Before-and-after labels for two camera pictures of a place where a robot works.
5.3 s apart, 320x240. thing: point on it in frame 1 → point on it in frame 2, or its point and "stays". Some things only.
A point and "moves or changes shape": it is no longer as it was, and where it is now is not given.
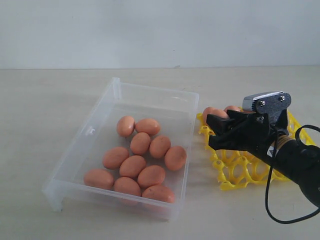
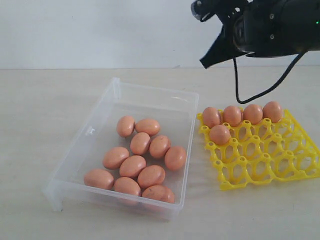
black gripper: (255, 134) → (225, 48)
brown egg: (148, 125) stays
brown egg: (125, 185) stays
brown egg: (140, 142) stays
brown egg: (159, 192) stays
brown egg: (217, 112) moves or changes shape
